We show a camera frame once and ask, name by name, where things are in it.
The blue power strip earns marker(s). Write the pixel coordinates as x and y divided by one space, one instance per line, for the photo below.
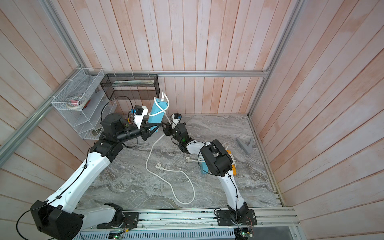
158 111
204 169

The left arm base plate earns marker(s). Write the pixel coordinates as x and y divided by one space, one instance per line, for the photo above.
122 221

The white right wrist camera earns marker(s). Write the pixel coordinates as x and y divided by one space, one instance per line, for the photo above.
175 118

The orange power strip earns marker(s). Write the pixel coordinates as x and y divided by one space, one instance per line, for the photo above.
234 162

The tape roll on shelf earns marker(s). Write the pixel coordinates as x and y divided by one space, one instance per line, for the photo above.
76 102

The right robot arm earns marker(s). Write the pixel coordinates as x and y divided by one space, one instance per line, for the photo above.
218 161

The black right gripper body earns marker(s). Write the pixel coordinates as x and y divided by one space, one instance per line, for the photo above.
170 132

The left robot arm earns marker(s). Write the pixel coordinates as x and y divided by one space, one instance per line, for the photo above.
57 216

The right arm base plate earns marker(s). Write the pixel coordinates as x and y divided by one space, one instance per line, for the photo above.
230 218

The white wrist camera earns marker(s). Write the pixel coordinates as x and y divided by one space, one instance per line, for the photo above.
175 118
138 115

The grey plastic stand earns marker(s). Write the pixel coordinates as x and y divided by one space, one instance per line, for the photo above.
248 148

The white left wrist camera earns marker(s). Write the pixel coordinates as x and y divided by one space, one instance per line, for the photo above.
138 115

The black mesh wall basket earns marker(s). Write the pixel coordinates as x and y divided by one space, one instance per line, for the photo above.
137 87

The white wire mesh shelf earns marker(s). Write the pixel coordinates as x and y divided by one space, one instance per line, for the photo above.
87 121

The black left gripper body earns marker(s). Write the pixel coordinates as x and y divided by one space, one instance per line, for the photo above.
144 131

